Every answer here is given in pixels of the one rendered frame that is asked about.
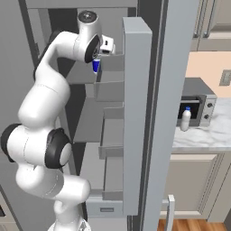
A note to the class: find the grey wall socket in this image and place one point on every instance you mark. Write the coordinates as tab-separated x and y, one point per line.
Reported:
226	77

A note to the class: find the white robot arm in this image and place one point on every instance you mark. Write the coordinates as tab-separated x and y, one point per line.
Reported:
42	99

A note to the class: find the plain grey appliance door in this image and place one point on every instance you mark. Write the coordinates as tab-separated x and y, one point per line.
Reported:
13	60

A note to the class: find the beige wall cupboards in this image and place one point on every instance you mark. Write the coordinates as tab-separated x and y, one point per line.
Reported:
215	27

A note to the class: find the white water bottle blue cap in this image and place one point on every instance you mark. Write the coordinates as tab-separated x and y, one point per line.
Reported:
186	120

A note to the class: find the grey fridge drawer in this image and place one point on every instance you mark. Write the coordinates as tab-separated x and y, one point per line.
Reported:
105	207

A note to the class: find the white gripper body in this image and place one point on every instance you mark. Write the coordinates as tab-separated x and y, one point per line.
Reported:
110	48

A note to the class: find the grey fridge freezer body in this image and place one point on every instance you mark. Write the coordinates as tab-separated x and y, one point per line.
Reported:
81	126

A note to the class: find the beige base cupboards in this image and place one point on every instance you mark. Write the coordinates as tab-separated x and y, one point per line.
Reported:
192	183

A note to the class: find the silver toaster oven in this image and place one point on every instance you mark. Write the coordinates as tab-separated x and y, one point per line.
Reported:
203	99

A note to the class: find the grey door with shelf bins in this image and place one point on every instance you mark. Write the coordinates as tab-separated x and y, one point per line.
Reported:
136	120

